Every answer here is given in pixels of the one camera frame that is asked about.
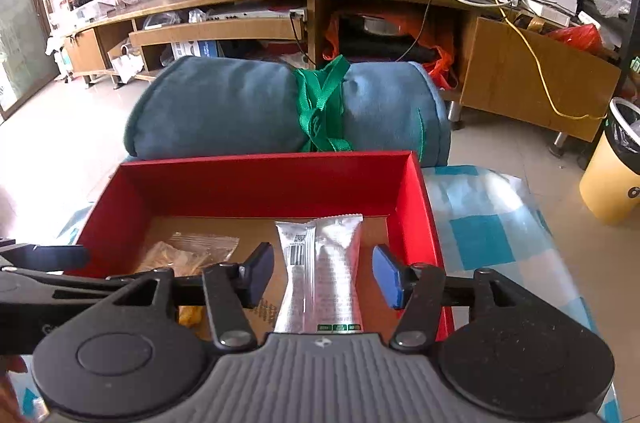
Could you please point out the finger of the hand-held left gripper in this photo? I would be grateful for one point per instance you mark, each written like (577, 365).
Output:
(47, 257)

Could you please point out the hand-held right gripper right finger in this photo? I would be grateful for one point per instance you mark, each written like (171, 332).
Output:
(387, 277)

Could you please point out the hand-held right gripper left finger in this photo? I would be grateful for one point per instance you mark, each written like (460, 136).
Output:
(257, 274)

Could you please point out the silver snack packet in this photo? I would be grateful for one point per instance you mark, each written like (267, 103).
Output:
(320, 273)

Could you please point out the clear packet of yellow snacks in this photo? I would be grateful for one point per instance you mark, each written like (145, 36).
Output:
(192, 253)

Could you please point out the red cardboard box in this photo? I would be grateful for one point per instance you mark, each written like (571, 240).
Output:
(280, 190)

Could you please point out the blue white checkered tablecloth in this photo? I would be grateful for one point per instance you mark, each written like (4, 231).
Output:
(480, 233)

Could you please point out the rolled blue blanket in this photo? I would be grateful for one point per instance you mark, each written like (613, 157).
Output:
(225, 108)

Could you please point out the orange plastic bag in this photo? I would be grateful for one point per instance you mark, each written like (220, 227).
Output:
(442, 63)

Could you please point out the yellow trash bin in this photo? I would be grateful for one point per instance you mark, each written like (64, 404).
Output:
(612, 163)

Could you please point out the metal pot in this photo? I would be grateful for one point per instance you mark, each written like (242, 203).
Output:
(380, 24)

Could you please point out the white set-top box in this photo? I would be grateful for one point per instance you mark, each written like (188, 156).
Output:
(250, 14)

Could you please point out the red plastic bag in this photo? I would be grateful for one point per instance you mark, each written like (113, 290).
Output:
(575, 37)

